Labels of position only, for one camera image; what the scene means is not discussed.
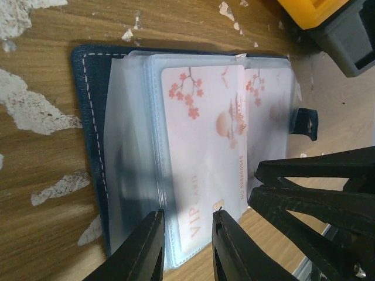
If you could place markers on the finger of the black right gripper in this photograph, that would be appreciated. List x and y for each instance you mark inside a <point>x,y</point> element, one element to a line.
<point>333,229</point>
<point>357,166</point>

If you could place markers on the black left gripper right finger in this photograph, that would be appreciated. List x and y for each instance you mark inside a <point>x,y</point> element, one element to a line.
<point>237,257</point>

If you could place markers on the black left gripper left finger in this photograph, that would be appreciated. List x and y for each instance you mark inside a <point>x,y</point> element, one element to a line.
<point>140,257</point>

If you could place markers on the blue card holder wallet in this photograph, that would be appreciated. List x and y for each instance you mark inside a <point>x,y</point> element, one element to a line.
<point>123,116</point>

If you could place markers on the white blossom VIP card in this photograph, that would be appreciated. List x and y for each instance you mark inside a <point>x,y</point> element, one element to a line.
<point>205,112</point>

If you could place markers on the black right card bin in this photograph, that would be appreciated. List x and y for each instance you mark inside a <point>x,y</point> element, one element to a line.
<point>348,37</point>

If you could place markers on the yellow middle card bin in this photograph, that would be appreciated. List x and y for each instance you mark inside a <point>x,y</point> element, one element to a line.
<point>309,14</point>

